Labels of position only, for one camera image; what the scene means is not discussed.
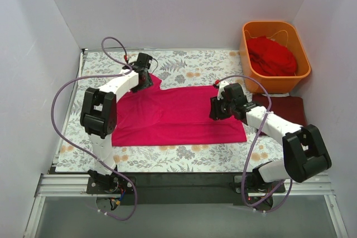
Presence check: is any pink t shirt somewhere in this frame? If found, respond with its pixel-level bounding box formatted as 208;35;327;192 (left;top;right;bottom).
112;75;247;147

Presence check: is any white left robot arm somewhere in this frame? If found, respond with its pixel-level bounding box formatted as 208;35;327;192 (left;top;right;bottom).
80;52;153;193

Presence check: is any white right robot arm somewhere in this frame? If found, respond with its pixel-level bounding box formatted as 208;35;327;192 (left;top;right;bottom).
210;81;332;192

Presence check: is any floral table cloth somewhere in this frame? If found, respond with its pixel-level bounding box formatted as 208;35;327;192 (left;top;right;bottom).
55;50;283;172

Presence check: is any red t shirt in basket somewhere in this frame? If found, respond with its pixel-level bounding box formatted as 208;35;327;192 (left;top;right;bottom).
247;36;297;76

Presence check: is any folded maroon t shirt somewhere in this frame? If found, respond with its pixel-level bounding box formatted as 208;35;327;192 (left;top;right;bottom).
262;95;307;137

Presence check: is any orange plastic basket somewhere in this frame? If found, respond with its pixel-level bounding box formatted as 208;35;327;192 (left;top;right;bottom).
239;21;311;94

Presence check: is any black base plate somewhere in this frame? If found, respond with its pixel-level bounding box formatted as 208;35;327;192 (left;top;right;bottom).
86;172;288;207

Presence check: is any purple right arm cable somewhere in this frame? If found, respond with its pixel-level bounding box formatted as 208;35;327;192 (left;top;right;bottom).
212;75;293;214

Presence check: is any aluminium frame rail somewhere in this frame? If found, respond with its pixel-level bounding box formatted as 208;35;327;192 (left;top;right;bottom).
25;173;348;237

